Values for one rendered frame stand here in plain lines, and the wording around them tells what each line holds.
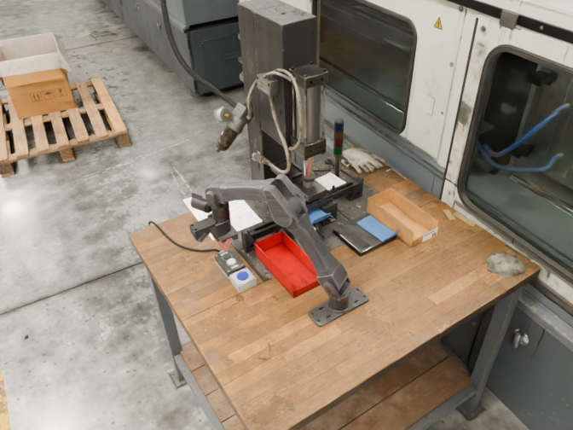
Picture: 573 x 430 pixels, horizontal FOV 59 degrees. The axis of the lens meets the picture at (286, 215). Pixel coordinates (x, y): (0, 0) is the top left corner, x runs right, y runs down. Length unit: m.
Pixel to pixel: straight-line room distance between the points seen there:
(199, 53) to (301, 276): 3.37
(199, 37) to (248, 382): 3.72
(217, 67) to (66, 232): 2.15
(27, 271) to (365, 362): 2.41
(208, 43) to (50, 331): 2.87
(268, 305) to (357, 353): 0.33
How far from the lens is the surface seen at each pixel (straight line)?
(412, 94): 2.23
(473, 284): 1.80
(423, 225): 1.97
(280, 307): 1.64
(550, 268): 1.93
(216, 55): 4.87
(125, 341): 2.84
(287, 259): 1.78
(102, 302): 3.07
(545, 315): 2.07
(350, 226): 1.90
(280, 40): 1.60
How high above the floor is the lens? 2.14
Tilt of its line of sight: 39 degrees down
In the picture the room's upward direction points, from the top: 2 degrees counter-clockwise
